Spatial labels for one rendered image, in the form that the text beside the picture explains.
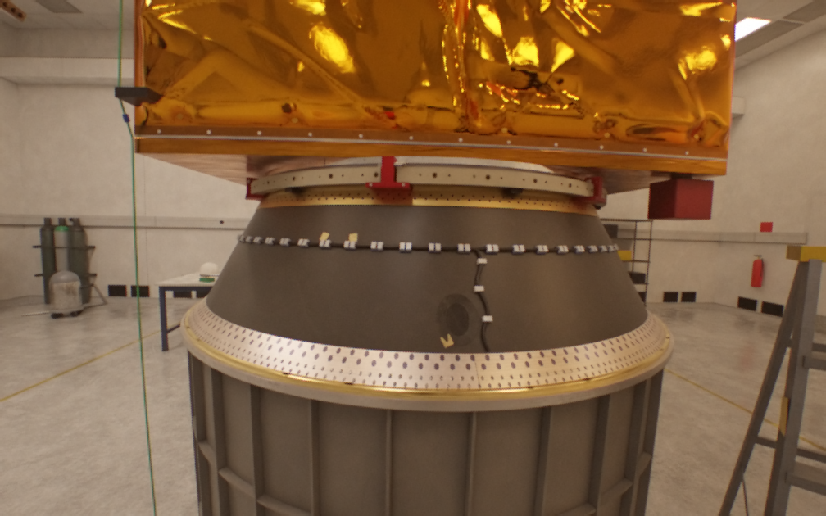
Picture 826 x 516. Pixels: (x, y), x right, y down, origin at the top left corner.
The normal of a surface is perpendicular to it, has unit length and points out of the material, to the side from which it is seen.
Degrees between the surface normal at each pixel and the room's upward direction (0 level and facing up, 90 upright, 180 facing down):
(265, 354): 43
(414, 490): 90
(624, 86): 91
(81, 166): 90
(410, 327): 62
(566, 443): 90
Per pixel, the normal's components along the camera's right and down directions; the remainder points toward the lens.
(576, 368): 0.23, -0.67
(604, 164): 0.05, 0.08
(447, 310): 0.06, -0.39
